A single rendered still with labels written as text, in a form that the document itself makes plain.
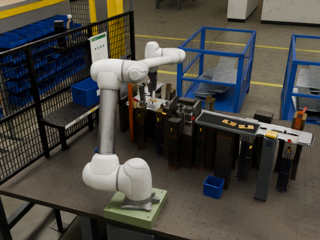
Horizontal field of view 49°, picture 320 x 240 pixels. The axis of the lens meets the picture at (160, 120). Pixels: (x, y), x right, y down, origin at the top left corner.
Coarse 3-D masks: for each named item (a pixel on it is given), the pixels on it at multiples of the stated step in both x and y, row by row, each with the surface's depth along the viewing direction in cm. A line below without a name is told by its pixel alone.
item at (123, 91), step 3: (120, 57) 267; (123, 57) 271; (126, 57) 274; (126, 84) 283; (120, 87) 276; (123, 87) 280; (126, 87) 284; (120, 90) 277; (123, 90) 281; (126, 90) 285; (120, 93) 277; (123, 93) 282; (126, 93) 286; (120, 96) 279; (123, 96) 283
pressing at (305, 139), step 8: (136, 96) 285; (128, 104) 271; (152, 104) 271; (160, 104) 271; (184, 104) 272; (208, 112) 259; (216, 112) 259; (272, 128) 238; (280, 128) 238; (288, 128) 238; (280, 136) 228; (304, 136) 228; (312, 136) 229; (304, 144) 219; (312, 144) 220
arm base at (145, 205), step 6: (126, 198) 204; (150, 198) 205; (156, 198) 206; (126, 204) 203; (132, 204) 202; (138, 204) 201; (144, 204) 202; (150, 204) 204; (144, 210) 201; (150, 210) 201
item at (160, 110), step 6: (156, 114) 246; (162, 114) 244; (156, 120) 248; (162, 120) 246; (156, 126) 251; (162, 126) 249; (162, 132) 252; (162, 138) 254; (156, 144) 259; (162, 144) 257; (156, 150) 261; (162, 150) 258; (162, 156) 260
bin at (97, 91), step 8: (88, 80) 277; (72, 88) 262; (80, 88) 272; (88, 88) 279; (96, 88) 264; (72, 96) 266; (80, 96) 261; (88, 96) 258; (96, 96) 266; (88, 104) 261
